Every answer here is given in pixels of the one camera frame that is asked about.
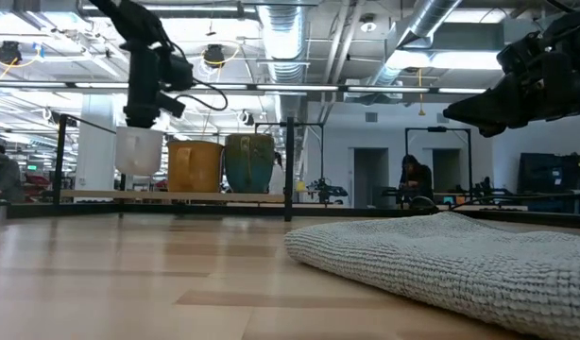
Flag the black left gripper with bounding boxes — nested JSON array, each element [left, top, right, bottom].
[[122, 44, 187, 130]]

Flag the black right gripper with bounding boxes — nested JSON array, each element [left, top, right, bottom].
[[442, 44, 580, 139]]

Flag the white ceramic mug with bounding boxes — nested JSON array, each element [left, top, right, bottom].
[[113, 125, 165, 178]]

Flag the yellow ceramic mug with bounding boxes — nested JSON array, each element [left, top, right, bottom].
[[166, 140, 225, 194]]

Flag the green glazed ceramic mug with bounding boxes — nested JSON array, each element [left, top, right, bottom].
[[223, 133, 276, 195]]

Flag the wooden shelf board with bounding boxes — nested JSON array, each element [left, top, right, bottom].
[[60, 189, 286, 205]]

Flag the black background cabinet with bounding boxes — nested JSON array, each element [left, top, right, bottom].
[[518, 151, 580, 214]]

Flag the person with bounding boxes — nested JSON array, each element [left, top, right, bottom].
[[0, 143, 26, 205], [397, 154, 435, 203], [270, 150, 286, 196]]

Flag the grey folded waffle cloth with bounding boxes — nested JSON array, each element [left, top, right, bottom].
[[283, 211, 580, 340]]

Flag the long ceiling light strip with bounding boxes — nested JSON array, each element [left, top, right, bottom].
[[0, 80, 487, 95]]

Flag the background black metal frame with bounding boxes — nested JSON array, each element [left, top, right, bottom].
[[404, 126, 472, 199]]

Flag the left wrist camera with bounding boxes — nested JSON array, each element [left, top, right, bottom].
[[162, 51, 196, 94]]

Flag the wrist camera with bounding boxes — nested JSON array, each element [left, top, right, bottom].
[[162, 51, 196, 94], [496, 30, 544, 73]]

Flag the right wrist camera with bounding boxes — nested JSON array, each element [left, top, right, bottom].
[[496, 30, 544, 73]]

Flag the yellow hanging cord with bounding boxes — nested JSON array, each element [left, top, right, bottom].
[[416, 68, 427, 117]]

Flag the black ceiling camera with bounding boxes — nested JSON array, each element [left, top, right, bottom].
[[202, 43, 227, 69]]

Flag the smooth silver ventilation duct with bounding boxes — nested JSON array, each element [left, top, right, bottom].
[[368, 0, 463, 87]]

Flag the black metal shelf frame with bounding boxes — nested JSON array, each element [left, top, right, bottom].
[[52, 112, 296, 223]]

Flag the black aluminium table frame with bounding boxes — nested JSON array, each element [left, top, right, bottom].
[[0, 201, 580, 231]]

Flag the ribbed silver ventilation duct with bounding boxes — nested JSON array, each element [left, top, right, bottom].
[[255, 4, 306, 84]]

